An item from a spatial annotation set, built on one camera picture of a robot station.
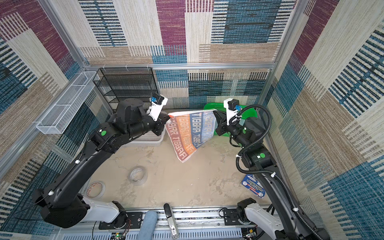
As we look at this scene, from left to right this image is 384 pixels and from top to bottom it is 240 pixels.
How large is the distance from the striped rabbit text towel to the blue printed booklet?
0.31m

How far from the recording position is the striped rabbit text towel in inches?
25.6

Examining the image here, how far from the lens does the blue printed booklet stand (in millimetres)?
803
